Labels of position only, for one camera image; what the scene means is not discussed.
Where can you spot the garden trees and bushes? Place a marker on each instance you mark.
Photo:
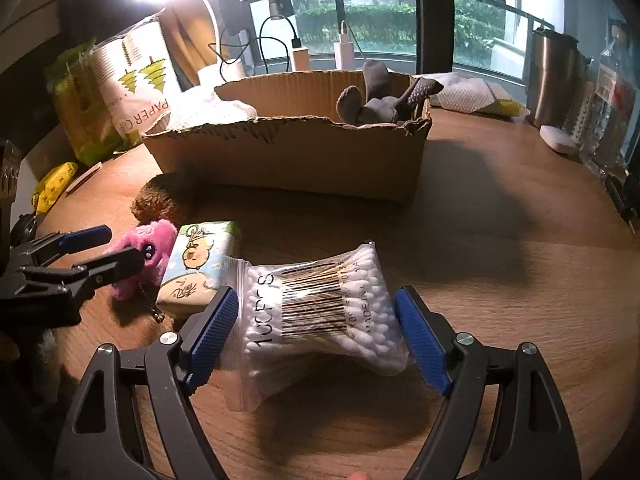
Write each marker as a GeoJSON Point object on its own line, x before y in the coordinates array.
{"type": "Point", "coordinates": [380, 17]}

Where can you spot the white waffle cloth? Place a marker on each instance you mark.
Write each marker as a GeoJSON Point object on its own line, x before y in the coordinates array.
{"type": "Point", "coordinates": [210, 107]}

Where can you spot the cardboard box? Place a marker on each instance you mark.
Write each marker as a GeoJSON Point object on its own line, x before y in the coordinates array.
{"type": "Point", "coordinates": [280, 160]}

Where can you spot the person's right hand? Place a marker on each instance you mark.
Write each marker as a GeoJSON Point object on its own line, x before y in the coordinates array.
{"type": "Point", "coordinates": [357, 475]}

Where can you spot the steel mug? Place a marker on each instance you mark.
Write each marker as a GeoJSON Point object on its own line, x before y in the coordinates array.
{"type": "Point", "coordinates": [552, 80]}

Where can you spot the person's left forearm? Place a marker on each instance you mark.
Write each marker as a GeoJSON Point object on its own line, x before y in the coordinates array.
{"type": "Point", "coordinates": [45, 352]}

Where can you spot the yellow sponge pack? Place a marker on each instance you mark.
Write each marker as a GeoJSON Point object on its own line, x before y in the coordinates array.
{"type": "Point", "coordinates": [507, 106]}

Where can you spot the pink plush toy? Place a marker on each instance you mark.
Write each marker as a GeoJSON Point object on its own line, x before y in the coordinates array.
{"type": "Point", "coordinates": [150, 237]}

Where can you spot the cartoon print tissue pack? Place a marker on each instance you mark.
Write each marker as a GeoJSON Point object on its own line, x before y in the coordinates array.
{"type": "Point", "coordinates": [200, 260]}

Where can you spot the brown plush toy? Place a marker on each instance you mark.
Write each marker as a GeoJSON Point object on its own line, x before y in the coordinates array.
{"type": "Point", "coordinates": [157, 200]}

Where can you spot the white wipes pack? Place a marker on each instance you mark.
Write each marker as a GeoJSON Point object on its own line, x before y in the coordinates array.
{"type": "Point", "coordinates": [465, 92]}

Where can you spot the beige curtain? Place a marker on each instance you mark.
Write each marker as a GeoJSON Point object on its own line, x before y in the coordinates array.
{"type": "Point", "coordinates": [190, 35]}

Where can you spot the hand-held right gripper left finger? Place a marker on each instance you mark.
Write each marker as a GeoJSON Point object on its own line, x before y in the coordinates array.
{"type": "Point", "coordinates": [215, 340]}

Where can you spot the balcony railing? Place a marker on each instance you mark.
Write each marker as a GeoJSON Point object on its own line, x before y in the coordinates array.
{"type": "Point", "coordinates": [345, 10]}

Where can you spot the clear water bottle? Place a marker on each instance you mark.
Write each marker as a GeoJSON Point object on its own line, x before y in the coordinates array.
{"type": "Point", "coordinates": [607, 105]}

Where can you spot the beige stick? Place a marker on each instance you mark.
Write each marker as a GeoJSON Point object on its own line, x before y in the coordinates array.
{"type": "Point", "coordinates": [85, 177]}

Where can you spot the paper cup pack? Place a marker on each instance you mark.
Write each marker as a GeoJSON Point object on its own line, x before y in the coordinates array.
{"type": "Point", "coordinates": [135, 85]}

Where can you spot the black box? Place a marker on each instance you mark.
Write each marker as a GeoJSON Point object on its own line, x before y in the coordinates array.
{"type": "Point", "coordinates": [625, 200]}

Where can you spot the cotton swab bag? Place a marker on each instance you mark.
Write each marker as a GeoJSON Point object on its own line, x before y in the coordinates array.
{"type": "Point", "coordinates": [320, 310]}

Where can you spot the small white case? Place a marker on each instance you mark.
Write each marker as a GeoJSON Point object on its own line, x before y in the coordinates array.
{"type": "Point", "coordinates": [559, 139]}

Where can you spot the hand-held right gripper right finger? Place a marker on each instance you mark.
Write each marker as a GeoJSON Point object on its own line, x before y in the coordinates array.
{"type": "Point", "coordinates": [422, 340]}

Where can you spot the green package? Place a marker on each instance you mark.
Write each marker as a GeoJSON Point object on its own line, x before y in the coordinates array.
{"type": "Point", "coordinates": [75, 105]}

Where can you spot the white desk lamp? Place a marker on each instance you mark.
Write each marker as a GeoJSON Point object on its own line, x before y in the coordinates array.
{"type": "Point", "coordinates": [217, 74]}

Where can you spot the black window frame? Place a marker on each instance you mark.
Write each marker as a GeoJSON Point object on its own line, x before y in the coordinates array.
{"type": "Point", "coordinates": [432, 20]}

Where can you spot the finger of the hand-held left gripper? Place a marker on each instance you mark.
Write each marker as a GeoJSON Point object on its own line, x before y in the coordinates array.
{"type": "Point", "coordinates": [115, 265]}
{"type": "Point", "coordinates": [85, 237]}

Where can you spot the yellow packet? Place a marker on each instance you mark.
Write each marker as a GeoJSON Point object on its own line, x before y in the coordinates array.
{"type": "Point", "coordinates": [52, 187]}

